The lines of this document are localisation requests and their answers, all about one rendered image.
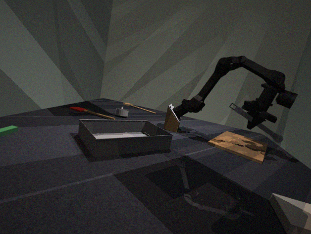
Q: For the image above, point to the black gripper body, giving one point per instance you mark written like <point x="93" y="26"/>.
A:
<point x="263" y="114"/>

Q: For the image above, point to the grey metal roasting tin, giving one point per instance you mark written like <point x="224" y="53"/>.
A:
<point x="116" y="137"/>

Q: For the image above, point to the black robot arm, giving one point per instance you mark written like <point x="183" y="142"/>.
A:
<point x="274" y="84"/>

